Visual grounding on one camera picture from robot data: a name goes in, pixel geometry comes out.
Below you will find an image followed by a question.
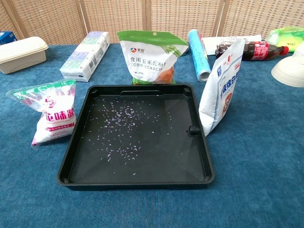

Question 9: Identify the pink white salt bag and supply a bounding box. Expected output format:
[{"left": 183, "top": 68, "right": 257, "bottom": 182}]
[{"left": 5, "top": 79, "right": 77, "bottom": 149}]

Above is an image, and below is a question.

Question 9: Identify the green white corn starch bag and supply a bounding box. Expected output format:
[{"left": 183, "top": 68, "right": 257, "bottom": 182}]
[{"left": 117, "top": 30, "right": 190, "bottom": 86}]

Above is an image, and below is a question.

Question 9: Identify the black square plastic tray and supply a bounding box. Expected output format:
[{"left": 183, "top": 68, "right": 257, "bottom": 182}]
[{"left": 56, "top": 84, "right": 216, "bottom": 191}]

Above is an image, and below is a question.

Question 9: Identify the white sugar bag blue print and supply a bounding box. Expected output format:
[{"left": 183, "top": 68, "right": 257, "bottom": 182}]
[{"left": 198, "top": 38, "right": 245, "bottom": 137}]

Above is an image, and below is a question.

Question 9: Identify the blue cling film roll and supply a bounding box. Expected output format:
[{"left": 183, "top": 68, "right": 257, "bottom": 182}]
[{"left": 187, "top": 29, "right": 211, "bottom": 83}]

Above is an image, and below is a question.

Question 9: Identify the long white tissue pack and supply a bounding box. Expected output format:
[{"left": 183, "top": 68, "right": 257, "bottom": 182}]
[{"left": 59, "top": 31, "right": 111, "bottom": 83}]

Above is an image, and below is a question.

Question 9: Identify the flat white package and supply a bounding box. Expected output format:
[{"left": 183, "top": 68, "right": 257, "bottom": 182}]
[{"left": 200, "top": 34, "right": 262, "bottom": 56}]

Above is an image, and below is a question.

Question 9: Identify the woven wicker folding screen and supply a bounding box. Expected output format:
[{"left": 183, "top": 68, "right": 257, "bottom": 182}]
[{"left": 0, "top": 0, "right": 304, "bottom": 46}]

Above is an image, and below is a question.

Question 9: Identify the blue table cloth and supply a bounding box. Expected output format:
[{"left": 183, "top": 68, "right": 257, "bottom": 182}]
[{"left": 0, "top": 42, "right": 304, "bottom": 228}]

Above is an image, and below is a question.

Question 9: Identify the cola bottle red label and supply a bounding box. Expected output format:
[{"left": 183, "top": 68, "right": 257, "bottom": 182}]
[{"left": 215, "top": 40, "right": 290, "bottom": 62}]

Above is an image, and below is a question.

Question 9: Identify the white bowl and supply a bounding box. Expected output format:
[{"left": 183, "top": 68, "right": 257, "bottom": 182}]
[{"left": 271, "top": 55, "right": 304, "bottom": 88}]

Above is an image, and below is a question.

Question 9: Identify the beige lidded food container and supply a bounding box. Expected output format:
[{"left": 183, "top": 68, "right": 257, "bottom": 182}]
[{"left": 0, "top": 36, "right": 49, "bottom": 75}]

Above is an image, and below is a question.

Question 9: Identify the green plastic wrapped pack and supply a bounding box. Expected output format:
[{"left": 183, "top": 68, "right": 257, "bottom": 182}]
[{"left": 265, "top": 26, "right": 304, "bottom": 53}]

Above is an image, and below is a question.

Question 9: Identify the white paper cup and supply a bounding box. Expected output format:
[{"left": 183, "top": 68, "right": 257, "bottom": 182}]
[{"left": 292, "top": 42, "right": 304, "bottom": 58}]

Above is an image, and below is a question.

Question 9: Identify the blue cardboard box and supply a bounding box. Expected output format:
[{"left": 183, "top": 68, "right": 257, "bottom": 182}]
[{"left": 0, "top": 31, "right": 19, "bottom": 46}]

